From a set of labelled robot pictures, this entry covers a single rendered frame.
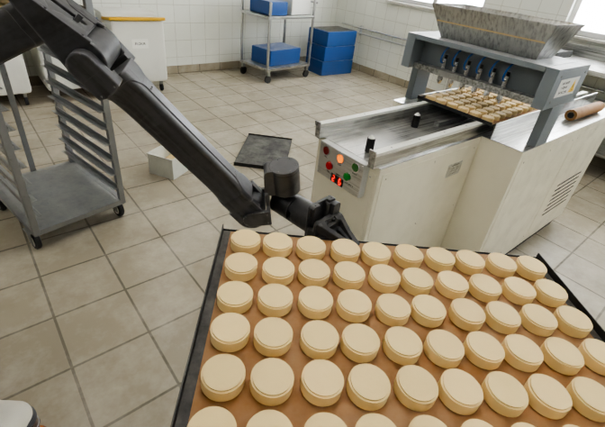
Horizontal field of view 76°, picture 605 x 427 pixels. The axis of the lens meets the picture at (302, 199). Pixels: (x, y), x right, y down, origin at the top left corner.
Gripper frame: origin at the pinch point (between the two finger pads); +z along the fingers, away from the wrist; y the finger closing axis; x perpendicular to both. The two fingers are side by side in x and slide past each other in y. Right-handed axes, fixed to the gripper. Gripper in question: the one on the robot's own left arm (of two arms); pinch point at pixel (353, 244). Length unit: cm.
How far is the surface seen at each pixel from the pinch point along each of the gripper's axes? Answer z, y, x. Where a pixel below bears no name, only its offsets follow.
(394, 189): -28, 28, -72
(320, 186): -58, 38, -65
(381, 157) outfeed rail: -31, 12, -61
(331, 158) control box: -52, 21, -61
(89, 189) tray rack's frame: -190, 86, -16
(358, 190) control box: -36, 27, -59
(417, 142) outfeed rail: -28, 10, -80
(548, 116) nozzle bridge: 0, 2, -137
